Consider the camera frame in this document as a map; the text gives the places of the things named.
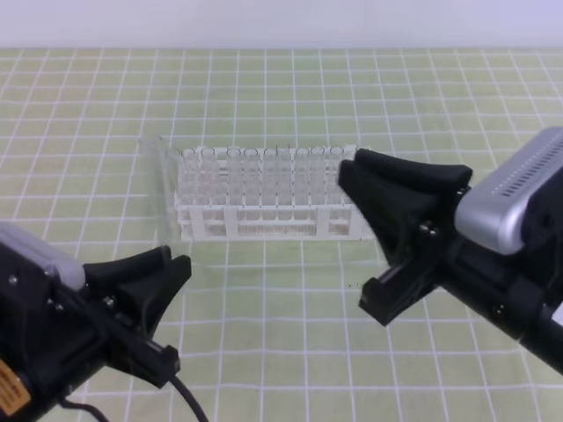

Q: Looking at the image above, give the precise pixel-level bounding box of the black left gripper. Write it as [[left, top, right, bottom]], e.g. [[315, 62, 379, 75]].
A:
[[1, 245, 192, 421]]

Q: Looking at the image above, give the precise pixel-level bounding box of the green checkered tablecloth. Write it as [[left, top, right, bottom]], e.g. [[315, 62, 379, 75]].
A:
[[1, 49, 562, 421]]

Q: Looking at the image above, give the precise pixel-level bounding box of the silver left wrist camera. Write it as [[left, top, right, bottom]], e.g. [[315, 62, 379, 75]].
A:
[[1, 222, 86, 291]]

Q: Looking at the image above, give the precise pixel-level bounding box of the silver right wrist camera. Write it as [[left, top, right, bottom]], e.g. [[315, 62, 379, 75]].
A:
[[454, 127, 562, 255]]

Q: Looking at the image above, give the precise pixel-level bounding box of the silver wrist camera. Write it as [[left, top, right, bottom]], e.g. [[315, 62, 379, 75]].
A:
[[1, 222, 86, 291], [454, 127, 562, 255]]

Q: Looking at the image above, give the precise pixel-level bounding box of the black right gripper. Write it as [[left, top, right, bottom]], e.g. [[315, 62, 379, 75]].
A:
[[338, 149, 562, 372]]

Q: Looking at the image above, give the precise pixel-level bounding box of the white test tube rack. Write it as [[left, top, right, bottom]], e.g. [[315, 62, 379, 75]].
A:
[[172, 145, 374, 242]]

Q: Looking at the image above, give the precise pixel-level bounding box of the black left cable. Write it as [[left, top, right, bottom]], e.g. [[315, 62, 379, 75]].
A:
[[59, 375, 210, 422]]

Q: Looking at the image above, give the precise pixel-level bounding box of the clear glass test tube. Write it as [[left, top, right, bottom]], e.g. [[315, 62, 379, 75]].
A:
[[138, 136, 182, 253]]

